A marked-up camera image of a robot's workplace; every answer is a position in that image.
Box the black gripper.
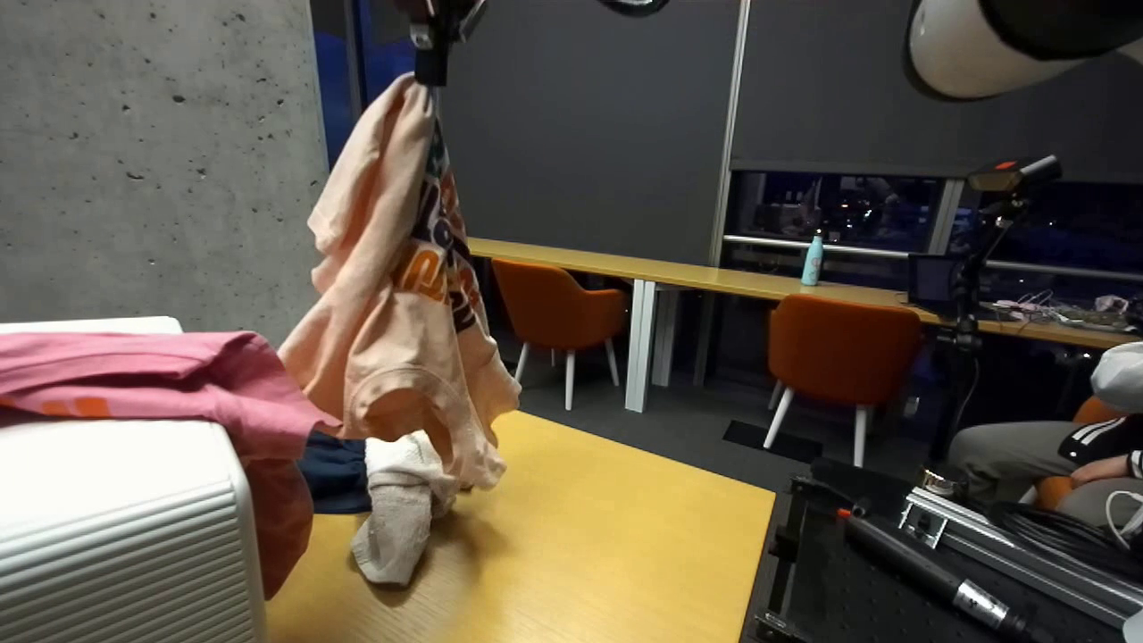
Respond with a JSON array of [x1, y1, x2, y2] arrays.
[[395, 0, 489, 89]]

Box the teal bottle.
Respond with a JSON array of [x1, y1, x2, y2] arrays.
[[796, 227, 830, 290]]

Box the magenta pink cloth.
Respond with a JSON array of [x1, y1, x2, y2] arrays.
[[0, 329, 342, 601]]

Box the small black monitor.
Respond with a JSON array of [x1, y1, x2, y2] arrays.
[[908, 252, 967, 317]]

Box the folded black silver tripod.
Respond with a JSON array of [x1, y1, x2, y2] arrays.
[[833, 468, 1143, 643]]

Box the long wooden wall desk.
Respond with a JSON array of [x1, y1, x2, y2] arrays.
[[463, 233, 1143, 414]]

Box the white towel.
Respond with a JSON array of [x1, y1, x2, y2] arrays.
[[349, 432, 460, 591]]

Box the white plastic ribbed box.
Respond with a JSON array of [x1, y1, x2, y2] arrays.
[[0, 314, 269, 643]]

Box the orange chair with white legs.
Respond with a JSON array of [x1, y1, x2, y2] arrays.
[[489, 260, 631, 414], [760, 295, 925, 471]]

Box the tangled cables pile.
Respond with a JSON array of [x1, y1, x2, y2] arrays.
[[985, 290, 1135, 335]]

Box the grey trousered legs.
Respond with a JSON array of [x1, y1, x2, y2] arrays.
[[946, 414, 1143, 532]]

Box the black equipment case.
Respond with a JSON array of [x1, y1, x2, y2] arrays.
[[745, 458, 1143, 643]]

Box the peach shirt with orange print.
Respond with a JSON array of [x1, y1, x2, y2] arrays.
[[277, 71, 526, 495]]

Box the dark blue cloth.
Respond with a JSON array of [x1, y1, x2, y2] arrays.
[[295, 432, 371, 515]]

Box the white sleeved forearm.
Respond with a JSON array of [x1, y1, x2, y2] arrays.
[[1086, 339, 1143, 414]]

